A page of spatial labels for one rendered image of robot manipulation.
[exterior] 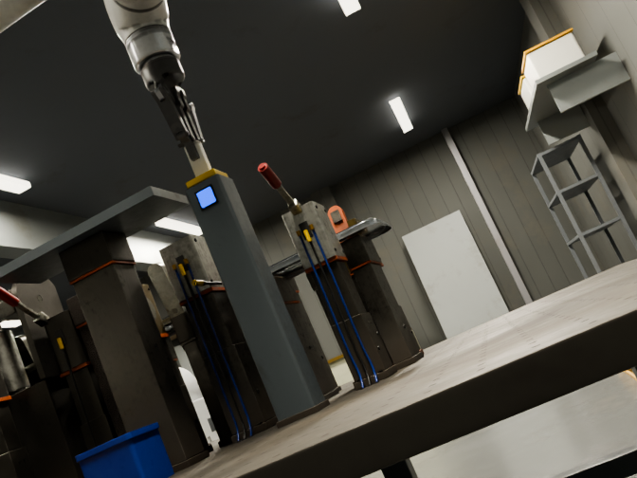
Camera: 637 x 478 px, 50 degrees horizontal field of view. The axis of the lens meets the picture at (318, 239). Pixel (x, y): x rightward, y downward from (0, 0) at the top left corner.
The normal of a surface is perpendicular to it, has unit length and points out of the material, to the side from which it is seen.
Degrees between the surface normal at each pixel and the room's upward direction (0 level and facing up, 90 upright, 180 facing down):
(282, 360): 90
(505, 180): 90
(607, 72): 90
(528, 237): 90
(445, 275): 78
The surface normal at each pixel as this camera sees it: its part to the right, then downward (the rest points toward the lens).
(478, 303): -0.32, -0.27
